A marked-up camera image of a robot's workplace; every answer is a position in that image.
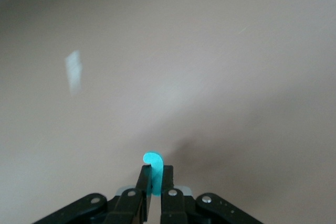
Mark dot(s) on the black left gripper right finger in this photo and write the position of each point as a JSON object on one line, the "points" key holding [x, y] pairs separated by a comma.
{"points": [[173, 208]]}

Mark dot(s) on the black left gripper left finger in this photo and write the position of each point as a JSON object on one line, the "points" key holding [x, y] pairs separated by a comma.
{"points": [[126, 208]]}

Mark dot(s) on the teal foam letter r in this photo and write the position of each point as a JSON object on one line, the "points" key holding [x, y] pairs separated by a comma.
{"points": [[157, 166]]}

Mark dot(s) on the brown paper table cover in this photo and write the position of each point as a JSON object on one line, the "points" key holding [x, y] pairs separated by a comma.
{"points": [[210, 77]]}

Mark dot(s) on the white tape scrap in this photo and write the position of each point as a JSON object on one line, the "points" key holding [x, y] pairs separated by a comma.
{"points": [[74, 73]]}

